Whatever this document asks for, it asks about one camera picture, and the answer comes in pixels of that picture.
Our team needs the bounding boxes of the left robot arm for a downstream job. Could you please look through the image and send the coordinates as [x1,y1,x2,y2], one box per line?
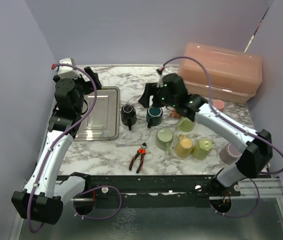
[12,63,102,233]

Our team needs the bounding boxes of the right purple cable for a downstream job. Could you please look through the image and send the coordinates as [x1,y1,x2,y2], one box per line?
[160,56,283,218]

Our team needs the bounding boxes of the sage green mug upright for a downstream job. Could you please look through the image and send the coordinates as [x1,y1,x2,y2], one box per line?
[155,128,173,155]

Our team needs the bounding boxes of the orange black pliers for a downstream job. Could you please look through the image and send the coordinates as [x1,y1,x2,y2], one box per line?
[128,142,148,174]

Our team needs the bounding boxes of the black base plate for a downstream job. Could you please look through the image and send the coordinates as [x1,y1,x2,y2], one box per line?
[71,173,240,211]

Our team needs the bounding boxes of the pink plastic storage box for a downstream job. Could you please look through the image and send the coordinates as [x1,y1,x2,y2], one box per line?
[178,42,262,104]

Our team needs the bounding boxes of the light green mug lying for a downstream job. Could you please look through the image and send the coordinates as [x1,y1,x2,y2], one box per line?
[175,116,195,133]

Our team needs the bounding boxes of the mauve purple mug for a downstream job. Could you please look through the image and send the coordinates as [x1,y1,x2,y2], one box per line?
[219,143,242,165]

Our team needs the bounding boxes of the steel tray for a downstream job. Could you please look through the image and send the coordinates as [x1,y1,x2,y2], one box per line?
[75,86,120,141]

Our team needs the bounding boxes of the lime green faceted mug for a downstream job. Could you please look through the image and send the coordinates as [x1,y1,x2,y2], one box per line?
[192,138,214,160]

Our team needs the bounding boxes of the black mug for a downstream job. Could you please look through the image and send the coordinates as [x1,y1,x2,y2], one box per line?
[121,104,137,131]

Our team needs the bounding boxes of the pink and blue mug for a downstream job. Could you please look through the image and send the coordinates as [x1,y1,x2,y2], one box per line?
[213,99,225,112]

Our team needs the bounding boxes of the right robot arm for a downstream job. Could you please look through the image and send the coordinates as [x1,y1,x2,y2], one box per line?
[138,73,273,196]

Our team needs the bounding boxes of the pink terracotta mug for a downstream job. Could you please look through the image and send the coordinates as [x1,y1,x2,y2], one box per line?
[169,110,182,119]

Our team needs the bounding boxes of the clear handle screwdriver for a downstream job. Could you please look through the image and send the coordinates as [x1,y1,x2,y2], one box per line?
[116,143,142,148]

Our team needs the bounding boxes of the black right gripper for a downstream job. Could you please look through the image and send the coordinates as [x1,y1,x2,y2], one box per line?
[138,82,177,109]

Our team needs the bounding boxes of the aluminium rail frame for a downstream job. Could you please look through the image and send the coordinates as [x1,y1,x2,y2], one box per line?
[238,177,283,199]

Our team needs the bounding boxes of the dark teal mug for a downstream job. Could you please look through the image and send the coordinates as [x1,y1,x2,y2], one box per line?
[146,106,163,129]

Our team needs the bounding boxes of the yellow mug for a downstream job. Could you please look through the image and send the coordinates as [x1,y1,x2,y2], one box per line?
[174,134,193,159]

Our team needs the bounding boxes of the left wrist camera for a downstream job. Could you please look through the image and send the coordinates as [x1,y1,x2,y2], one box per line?
[57,57,80,79]

